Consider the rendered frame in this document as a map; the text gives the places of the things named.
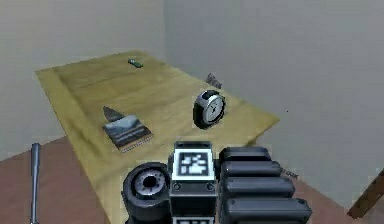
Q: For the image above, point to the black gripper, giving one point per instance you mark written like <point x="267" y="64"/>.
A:
<point x="146" y="190"/>

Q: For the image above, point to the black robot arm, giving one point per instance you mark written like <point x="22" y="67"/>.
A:
<point x="253" y="186"/>

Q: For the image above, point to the yellow wooden table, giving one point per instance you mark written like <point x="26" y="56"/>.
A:
<point x="140" y="96"/>

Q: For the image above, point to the black and silver clock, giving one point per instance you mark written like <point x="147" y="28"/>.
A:
<point x="209" y="109"/>

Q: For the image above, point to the grey metal pole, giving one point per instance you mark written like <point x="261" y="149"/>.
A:
<point x="34" y="183"/>

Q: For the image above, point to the small green object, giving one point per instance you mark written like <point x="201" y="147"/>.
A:
<point x="135" y="62"/>

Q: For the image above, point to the small grey object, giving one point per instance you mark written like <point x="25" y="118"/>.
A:
<point x="213" y="81"/>

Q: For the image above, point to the brown wooden furniture piece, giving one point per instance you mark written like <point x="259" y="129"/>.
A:
<point x="368" y="196"/>

